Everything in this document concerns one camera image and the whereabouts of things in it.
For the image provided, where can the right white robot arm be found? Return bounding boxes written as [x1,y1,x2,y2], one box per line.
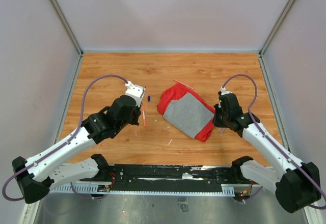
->
[213,91,322,213]

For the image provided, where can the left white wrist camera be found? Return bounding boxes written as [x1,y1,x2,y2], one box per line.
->
[125,80,146,108]

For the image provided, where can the red and grey cloth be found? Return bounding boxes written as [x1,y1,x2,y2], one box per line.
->
[157,83,214,142]

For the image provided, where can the white slotted cable duct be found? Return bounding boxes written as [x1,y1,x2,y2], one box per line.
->
[50,183,235,197]

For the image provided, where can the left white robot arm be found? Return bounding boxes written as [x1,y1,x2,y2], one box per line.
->
[12,95,143,204]

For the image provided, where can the orange highlighter pen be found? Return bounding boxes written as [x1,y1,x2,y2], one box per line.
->
[141,105,146,127]

